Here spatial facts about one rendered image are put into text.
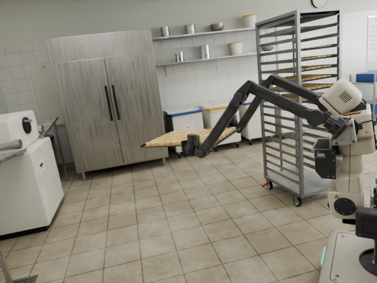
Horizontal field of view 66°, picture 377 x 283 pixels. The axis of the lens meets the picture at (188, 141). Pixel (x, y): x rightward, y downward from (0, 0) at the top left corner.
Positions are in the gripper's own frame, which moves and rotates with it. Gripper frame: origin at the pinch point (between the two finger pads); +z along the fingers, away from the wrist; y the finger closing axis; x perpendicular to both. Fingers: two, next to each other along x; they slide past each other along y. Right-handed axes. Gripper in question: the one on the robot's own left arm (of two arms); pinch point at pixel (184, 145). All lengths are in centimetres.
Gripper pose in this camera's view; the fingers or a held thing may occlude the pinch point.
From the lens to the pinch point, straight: 188.8
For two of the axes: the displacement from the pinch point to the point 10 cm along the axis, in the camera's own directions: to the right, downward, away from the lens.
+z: -2.5, -1.8, 9.5
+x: 9.6, -1.9, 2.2
